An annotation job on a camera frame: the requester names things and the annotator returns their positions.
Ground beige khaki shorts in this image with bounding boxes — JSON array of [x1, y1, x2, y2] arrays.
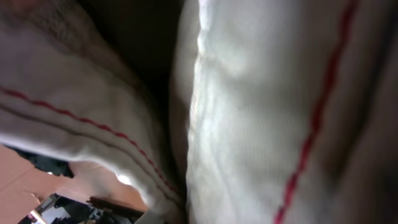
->
[[1, 0, 397, 223]]

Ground black garment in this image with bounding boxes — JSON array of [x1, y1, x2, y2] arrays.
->
[[6, 146, 75, 179]]

